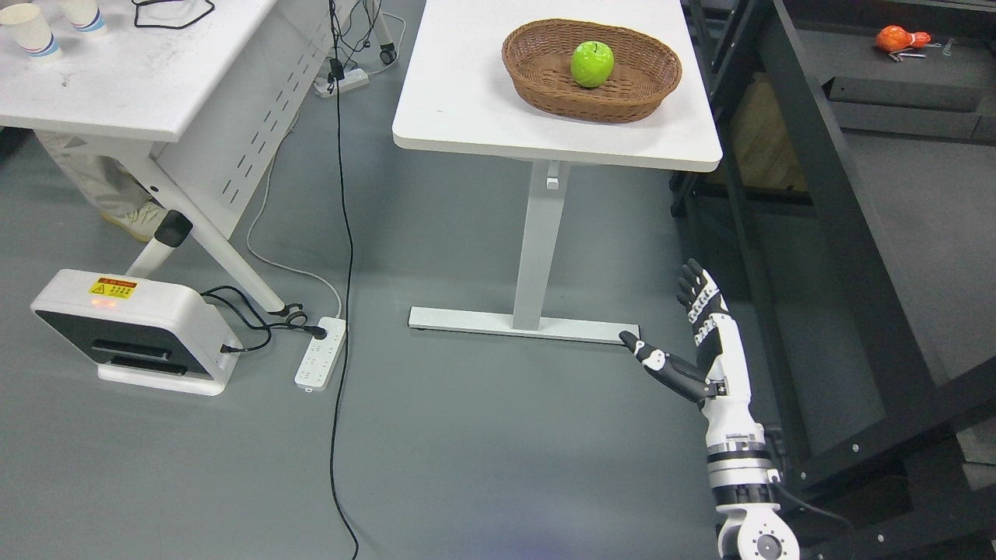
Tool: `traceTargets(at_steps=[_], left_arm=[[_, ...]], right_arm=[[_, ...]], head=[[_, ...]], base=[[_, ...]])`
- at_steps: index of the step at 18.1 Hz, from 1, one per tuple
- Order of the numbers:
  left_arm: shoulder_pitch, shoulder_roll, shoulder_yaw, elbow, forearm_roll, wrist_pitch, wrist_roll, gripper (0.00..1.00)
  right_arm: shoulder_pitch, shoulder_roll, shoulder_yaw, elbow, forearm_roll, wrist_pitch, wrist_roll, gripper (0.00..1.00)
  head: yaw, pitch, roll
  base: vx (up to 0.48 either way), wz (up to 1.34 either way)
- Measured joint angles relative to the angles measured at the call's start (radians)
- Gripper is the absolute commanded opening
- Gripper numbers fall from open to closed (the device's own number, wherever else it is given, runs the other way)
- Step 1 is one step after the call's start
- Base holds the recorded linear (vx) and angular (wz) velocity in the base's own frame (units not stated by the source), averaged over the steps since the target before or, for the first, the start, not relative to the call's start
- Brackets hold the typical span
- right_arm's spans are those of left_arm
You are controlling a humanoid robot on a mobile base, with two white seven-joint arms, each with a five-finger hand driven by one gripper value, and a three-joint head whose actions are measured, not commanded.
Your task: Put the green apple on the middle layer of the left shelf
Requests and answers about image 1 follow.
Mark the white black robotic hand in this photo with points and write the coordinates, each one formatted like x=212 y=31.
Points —
x=718 y=381

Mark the green apple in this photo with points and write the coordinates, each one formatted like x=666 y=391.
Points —
x=591 y=64

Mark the black metal shelf rack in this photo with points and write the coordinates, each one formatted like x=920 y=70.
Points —
x=862 y=193

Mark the orange toy on shelf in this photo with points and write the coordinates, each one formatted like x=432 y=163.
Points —
x=893 y=39

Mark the brown wicker basket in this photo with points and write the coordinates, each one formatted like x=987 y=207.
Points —
x=537 y=58

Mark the white power strip near device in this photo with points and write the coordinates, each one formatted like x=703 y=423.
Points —
x=321 y=356

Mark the white power strip far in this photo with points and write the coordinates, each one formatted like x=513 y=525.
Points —
x=352 y=80

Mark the white box device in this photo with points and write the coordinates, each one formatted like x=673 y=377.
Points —
x=141 y=332

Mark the white desk with perforated panel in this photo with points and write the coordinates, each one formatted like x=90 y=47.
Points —
x=195 y=114

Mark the person's leg and shoe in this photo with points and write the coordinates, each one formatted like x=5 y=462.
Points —
x=105 y=184

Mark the paper cup right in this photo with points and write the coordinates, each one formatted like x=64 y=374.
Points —
x=85 y=16

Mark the paper cup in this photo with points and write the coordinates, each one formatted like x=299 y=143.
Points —
x=27 y=26
x=85 y=16

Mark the paper cup left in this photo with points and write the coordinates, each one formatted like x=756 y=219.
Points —
x=27 y=26

